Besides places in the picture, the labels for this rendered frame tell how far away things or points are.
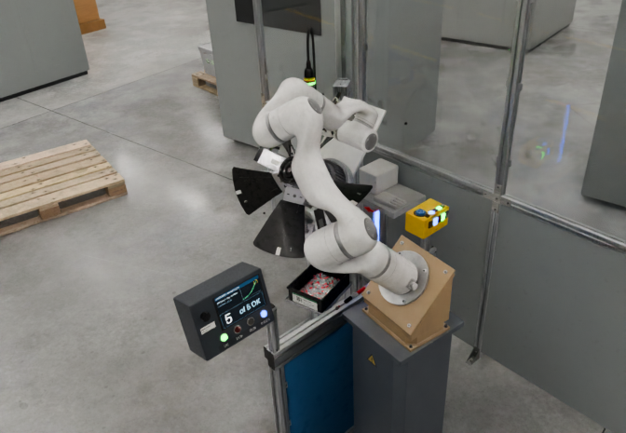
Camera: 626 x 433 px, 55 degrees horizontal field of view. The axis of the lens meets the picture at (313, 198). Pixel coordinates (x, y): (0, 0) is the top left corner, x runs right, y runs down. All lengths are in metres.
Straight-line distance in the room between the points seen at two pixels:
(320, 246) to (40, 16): 6.49
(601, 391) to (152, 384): 2.17
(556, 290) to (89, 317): 2.61
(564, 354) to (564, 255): 0.52
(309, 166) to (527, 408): 1.90
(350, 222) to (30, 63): 6.53
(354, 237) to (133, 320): 2.28
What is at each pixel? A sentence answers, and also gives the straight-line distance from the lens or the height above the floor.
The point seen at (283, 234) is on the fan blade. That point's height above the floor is 1.00.
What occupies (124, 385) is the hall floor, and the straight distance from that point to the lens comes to 3.40.
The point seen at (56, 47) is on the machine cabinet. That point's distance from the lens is 8.02.
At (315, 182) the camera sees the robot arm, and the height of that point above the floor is 1.54.
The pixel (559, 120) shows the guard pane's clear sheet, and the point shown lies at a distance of 2.53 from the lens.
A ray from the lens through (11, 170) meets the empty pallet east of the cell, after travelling 5.61.
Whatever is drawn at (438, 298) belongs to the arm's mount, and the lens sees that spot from 1.99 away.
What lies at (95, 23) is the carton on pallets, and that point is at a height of 0.11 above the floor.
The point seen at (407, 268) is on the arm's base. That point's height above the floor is 1.19.
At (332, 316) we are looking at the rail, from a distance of 2.27.
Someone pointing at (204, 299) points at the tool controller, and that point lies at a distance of 1.78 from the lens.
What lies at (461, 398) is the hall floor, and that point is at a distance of 3.18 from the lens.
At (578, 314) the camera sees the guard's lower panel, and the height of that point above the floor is 0.58.
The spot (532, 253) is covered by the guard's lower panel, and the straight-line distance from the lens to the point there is 2.82.
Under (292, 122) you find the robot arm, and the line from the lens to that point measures 1.72.
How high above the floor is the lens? 2.37
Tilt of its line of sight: 30 degrees down
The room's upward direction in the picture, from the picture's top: 3 degrees counter-clockwise
